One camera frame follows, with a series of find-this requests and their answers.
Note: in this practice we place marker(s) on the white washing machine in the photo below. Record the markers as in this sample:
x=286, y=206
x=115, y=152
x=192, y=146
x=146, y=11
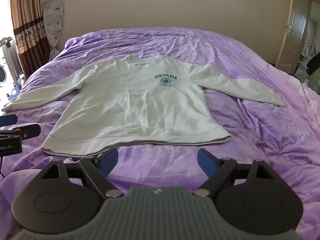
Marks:
x=2, y=73

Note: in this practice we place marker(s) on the blue plastic item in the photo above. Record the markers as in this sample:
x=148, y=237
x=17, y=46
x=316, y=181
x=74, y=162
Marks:
x=13, y=93

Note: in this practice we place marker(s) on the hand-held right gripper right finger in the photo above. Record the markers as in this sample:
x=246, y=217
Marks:
x=205, y=158

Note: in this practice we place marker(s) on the beige wooden door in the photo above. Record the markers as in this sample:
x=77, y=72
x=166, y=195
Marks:
x=297, y=17

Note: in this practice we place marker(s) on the grey ribbed suitcase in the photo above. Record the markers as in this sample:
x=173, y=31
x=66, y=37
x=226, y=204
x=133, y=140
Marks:
x=11, y=60

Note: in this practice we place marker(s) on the white printed sweatshirt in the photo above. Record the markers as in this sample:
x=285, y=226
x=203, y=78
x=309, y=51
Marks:
x=140, y=105

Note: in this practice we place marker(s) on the brown striped curtain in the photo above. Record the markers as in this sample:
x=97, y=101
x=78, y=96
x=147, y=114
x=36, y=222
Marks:
x=27, y=17

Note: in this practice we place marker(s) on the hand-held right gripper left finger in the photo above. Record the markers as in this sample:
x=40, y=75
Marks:
x=111, y=158

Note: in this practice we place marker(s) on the purple bed cover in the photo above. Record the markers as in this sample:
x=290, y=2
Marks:
x=250, y=135

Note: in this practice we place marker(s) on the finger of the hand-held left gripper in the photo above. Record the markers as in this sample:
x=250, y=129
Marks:
x=8, y=120
x=30, y=130

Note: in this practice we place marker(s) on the black dark object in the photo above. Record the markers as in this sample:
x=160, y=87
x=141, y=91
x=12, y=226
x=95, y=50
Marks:
x=314, y=65

